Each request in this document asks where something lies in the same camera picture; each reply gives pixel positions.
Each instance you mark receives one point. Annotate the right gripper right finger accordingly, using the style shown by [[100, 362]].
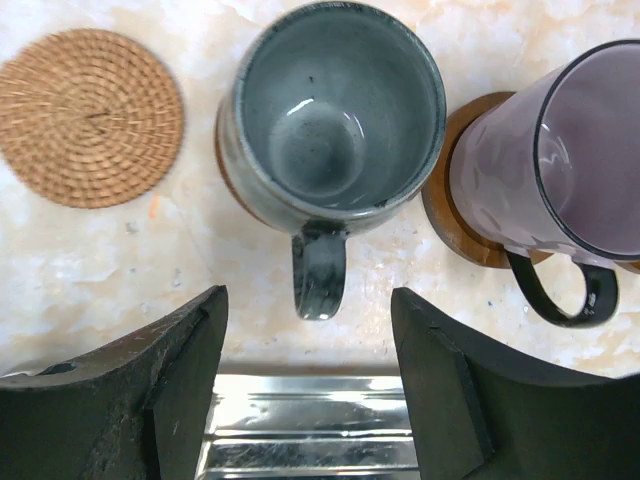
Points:
[[480, 409]]

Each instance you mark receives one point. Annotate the purple cup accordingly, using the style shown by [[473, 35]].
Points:
[[555, 168]]

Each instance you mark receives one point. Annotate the woven coaster smooth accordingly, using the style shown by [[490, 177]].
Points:
[[89, 118]]

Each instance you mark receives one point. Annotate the grey cup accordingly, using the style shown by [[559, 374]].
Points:
[[334, 120]]

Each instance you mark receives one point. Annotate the metal tray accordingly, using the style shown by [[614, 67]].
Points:
[[307, 427]]

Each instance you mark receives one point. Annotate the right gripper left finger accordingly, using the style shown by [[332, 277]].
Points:
[[135, 408]]

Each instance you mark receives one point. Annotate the dark wooden coaster front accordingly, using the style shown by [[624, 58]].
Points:
[[436, 194]]

